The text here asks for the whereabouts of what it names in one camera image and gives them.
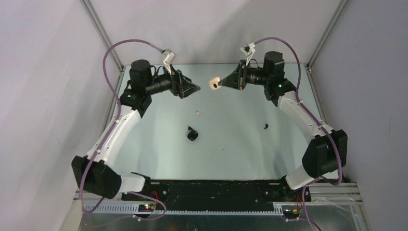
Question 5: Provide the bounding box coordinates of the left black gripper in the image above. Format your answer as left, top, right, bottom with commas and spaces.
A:
145, 63, 200, 99

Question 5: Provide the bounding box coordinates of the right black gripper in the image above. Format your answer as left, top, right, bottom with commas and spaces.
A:
219, 60, 270, 91

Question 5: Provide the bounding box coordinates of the beige earbud charging case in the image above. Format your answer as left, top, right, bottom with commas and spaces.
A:
208, 77, 221, 90

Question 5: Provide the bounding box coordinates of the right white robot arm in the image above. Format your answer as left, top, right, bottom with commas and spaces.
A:
209, 51, 348, 201

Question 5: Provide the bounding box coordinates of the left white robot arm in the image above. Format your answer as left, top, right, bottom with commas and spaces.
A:
71, 59, 201, 201

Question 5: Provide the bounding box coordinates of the black earbud charging case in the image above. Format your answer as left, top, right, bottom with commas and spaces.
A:
187, 127, 199, 141

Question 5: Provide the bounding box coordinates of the left controller board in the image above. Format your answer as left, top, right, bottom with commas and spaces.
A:
138, 204, 155, 213

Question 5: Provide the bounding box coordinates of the controller board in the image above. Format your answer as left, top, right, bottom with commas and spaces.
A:
283, 209, 300, 219
138, 204, 155, 213

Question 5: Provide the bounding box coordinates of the right controller board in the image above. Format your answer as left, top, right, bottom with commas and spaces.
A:
283, 209, 300, 219

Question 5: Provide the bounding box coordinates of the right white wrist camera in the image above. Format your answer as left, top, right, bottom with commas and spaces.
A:
240, 43, 255, 66

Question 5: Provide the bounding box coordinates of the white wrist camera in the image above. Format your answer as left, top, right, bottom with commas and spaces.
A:
161, 49, 176, 75
240, 43, 255, 66

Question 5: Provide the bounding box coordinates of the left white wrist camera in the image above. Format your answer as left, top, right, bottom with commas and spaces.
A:
161, 49, 176, 75

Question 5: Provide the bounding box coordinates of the right aluminium frame post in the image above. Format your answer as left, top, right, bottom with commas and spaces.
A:
306, 0, 349, 68

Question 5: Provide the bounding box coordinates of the aluminium frame post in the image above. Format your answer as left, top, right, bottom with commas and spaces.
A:
80, 0, 124, 70
306, 0, 349, 68

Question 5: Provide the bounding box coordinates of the left aluminium frame post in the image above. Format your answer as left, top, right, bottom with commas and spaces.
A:
80, 0, 124, 70

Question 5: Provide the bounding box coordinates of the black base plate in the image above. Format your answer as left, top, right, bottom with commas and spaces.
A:
141, 180, 311, 211

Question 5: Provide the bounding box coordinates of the grey slotted cable duct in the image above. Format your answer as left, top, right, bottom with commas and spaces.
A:
93, 203, 283, 216

